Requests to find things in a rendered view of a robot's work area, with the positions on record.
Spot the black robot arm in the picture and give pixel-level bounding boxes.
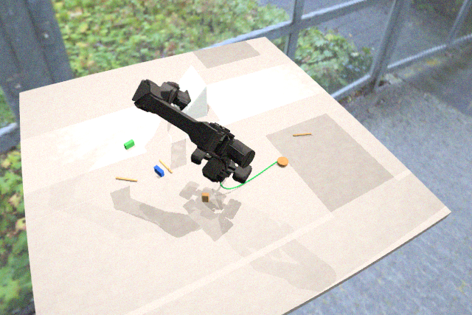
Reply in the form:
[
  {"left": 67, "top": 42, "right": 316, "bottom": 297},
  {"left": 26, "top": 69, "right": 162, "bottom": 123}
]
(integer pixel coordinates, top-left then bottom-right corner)
[{"left": 132, "top": 79, "right": 255, "bottom": 183}]

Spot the small blue block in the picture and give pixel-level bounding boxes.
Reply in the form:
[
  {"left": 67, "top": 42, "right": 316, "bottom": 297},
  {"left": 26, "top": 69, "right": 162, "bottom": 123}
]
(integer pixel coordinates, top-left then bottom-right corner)
[{"left": 153, "top": 166, "right": 164, "bottom": 177}]

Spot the orange round disc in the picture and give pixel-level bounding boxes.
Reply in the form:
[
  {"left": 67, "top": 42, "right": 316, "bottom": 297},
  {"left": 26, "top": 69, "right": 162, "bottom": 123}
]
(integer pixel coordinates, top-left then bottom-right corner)
[{"left": 277, "top": 157, "right": 288, "bottom": 167}]

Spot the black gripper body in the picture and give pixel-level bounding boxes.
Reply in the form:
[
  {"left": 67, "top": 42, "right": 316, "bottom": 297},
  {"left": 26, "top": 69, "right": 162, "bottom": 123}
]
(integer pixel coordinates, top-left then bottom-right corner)
[{"left": 190, "top": 148, "right": 252, "bottom": 184}]

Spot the small green block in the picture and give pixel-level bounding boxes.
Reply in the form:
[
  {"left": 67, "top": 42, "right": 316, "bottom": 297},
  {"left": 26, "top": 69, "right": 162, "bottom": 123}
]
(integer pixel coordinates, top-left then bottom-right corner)
[{"left": 124, "top": 139, "right": 135, "bottom": 150}]

